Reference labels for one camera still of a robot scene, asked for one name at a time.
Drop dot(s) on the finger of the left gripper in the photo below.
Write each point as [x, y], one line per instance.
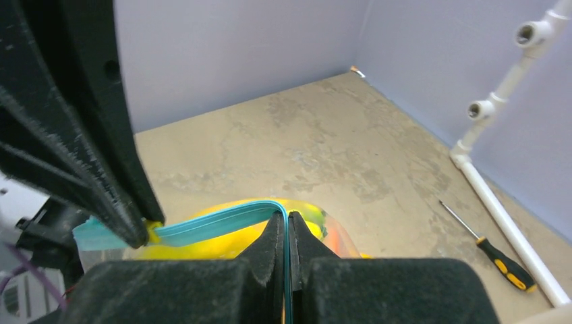
[78, 42]

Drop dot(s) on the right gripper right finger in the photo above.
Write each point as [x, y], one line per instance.
[326, 288]

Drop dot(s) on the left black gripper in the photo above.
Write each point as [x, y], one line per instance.
[45, 145]

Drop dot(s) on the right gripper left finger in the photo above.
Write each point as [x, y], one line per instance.
[247, 289]

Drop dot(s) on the yellow banana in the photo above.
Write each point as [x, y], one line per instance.
[230, 245]

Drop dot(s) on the clear zip top bag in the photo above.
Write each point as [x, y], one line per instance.
[93, 236]

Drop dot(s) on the orange yellow mango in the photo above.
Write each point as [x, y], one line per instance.
[338, 240]

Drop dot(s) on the black yellow screwdriver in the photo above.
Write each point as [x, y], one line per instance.
[512, 271]

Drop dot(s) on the white pvc pipe frame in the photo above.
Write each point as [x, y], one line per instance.
[537, 155]

